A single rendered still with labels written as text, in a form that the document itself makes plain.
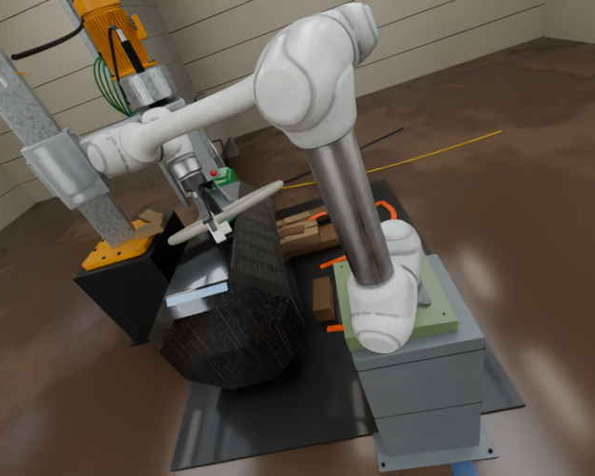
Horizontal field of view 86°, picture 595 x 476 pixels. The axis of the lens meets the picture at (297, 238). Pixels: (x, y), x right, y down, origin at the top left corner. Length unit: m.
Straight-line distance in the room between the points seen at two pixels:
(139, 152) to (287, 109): 0.49
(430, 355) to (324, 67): 0.90
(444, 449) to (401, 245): 1.11
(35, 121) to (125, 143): 1.54
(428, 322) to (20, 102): 2.28
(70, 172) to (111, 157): 1.47
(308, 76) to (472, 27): 6.78
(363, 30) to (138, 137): 0.55
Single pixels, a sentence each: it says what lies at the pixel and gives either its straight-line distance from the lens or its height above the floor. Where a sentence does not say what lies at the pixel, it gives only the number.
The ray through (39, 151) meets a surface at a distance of 2.39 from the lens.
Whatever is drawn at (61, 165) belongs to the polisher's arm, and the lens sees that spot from 2.37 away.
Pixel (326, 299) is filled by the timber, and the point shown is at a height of 0.13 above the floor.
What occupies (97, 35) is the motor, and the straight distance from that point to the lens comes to 2.39.
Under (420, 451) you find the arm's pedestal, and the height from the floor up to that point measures 0.02.
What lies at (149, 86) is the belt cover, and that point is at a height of 1.64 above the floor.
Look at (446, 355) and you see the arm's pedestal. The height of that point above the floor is 0.74.
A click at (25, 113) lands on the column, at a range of 2.42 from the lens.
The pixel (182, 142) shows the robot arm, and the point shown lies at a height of 1.51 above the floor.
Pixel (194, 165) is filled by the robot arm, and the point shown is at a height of 1.45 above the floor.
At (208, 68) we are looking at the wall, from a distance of 6.78.
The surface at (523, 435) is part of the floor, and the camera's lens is 1.89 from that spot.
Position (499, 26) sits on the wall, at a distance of 7.43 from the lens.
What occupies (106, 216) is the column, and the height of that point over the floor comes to 1.01.
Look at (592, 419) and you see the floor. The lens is 1.99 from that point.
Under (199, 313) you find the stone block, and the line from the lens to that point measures 1.61.
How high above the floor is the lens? 1.72
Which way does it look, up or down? 34 degrees down
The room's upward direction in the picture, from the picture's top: 21 degrees counter-clockwise
